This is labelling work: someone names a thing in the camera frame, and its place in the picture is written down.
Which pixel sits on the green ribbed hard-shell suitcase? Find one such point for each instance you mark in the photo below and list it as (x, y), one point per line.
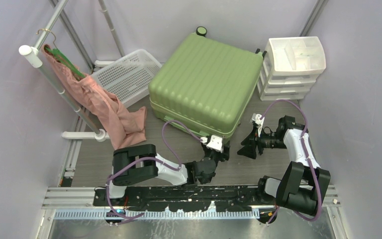
(205, 85)

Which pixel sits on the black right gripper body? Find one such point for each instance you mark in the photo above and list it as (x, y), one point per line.
(255, 141)

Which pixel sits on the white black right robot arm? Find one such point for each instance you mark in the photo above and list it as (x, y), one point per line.
(304, 184)

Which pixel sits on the pink cloth garment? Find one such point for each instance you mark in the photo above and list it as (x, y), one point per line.
(124, 128)

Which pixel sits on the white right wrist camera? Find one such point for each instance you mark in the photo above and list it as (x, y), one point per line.
(258, 122)

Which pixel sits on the white plastic drawer organizer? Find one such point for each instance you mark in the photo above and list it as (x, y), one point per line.
(291, 66)

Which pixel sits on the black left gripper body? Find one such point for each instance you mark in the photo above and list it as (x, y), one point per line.
(222, 156)

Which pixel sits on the green clothes hanger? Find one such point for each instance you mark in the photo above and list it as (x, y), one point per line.
(61, 58)

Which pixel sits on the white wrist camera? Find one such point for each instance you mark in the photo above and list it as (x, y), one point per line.
(213, 142)
(258, 122)

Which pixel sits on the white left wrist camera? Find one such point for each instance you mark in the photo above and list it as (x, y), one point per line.
(213, 142)

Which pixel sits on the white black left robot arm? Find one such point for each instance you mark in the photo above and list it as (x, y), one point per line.
(141, 163)

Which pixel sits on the white and silver clothes rack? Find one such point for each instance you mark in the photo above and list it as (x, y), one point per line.
(32, 55)

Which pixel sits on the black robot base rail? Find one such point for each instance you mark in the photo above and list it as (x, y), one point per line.
(186, 203)

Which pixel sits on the white perforated plastic basket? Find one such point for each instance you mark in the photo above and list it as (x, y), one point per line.
(128, 77)

